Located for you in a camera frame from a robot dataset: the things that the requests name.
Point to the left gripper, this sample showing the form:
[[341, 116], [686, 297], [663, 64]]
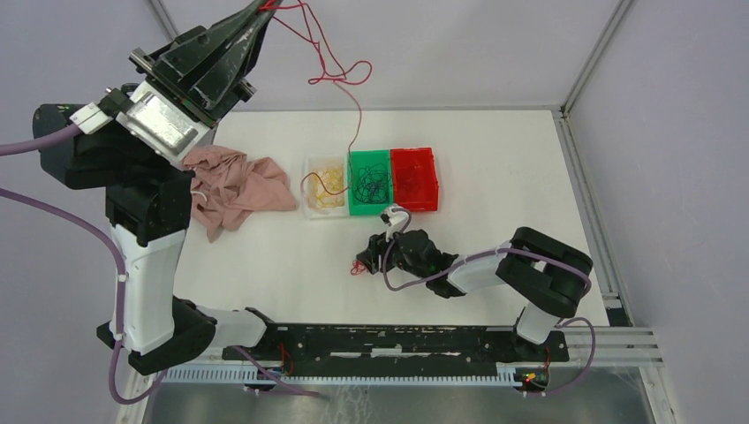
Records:
[[188, 51]]

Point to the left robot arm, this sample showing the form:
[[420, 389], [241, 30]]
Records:
[[131, 143]]

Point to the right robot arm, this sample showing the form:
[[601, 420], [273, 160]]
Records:
[[553, 277]]

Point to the green plastic bin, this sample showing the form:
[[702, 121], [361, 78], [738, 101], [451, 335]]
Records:
[[370, 182]]

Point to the clear plastic bin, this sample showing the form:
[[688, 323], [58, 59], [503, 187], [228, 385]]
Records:
[[324, 187]]

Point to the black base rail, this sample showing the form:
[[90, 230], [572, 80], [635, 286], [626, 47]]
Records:
[[373, 350]]

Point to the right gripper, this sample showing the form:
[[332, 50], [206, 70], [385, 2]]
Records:
[[377, 245]]

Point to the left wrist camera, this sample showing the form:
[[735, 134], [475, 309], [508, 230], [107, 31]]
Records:
[[149, 116]]

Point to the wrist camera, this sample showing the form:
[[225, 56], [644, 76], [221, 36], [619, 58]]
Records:
[[149, 116], [396, 218]]

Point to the pink cloth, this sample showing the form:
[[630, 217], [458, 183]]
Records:
[[228, 187]]

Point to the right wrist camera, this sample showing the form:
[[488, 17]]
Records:
[[396, 218]]

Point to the red plastic bin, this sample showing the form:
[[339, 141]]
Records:
[[414, 178]]

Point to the white comb cable duct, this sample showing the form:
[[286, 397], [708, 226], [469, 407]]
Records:
[[250, 375]]

